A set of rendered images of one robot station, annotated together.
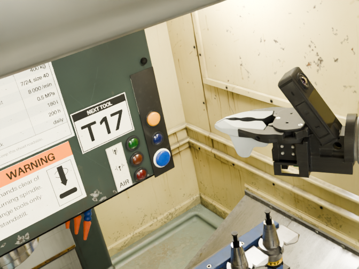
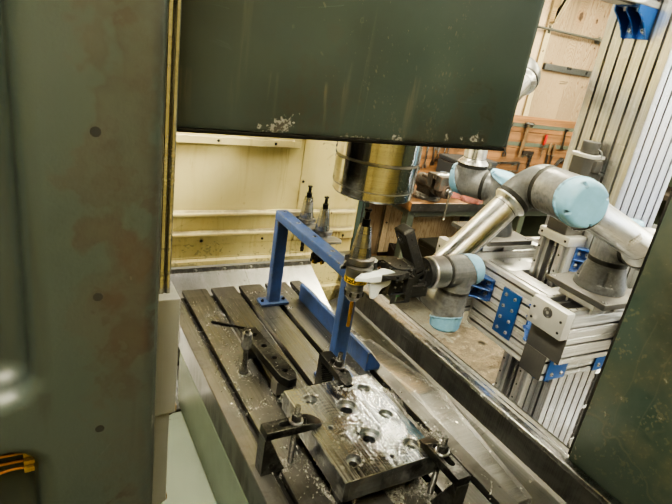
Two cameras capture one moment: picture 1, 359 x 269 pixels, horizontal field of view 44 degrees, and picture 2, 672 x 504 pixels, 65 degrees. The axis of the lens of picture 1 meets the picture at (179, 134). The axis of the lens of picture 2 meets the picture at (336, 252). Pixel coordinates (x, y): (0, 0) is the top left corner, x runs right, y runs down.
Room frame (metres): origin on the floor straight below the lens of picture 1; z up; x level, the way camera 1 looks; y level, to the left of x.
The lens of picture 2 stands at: (0.81, 1.41, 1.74)
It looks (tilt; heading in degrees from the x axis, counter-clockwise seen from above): 21 degrees down; 269
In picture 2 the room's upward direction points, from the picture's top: 9 degrees clockwise
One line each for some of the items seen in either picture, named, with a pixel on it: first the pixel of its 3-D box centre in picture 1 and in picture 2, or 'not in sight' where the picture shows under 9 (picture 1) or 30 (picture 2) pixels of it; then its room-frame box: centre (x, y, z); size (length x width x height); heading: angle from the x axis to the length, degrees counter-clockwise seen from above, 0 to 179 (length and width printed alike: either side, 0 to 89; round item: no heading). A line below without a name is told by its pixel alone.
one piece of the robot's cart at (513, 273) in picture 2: not in sight; (533, 309); (0.00, -0.38, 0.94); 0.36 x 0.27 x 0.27; 119
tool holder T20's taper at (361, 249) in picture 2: not in sight; (362, 240); (0.73, 0.40, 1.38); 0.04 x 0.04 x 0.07
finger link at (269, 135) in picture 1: (268, 131); not in sight; (0.58, -0.13, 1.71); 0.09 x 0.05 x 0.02; 61
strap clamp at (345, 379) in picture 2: not in sight; (335, 376); (0.73, 0.29, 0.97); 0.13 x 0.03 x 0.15; 121
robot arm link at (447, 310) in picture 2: not in sight; (444, 304); (0.50, 0.24, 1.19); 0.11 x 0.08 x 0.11; 114
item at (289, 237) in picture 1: (286, 235); not in sight; (0.91, -0.22, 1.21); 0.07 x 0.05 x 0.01; 31
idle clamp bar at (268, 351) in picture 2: not in sight; (267, 361); (0.91, 0.21, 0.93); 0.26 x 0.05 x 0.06; 126
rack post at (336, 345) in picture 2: not in sight; (341, 329); (0.73, 0.18, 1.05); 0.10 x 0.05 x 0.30; 31
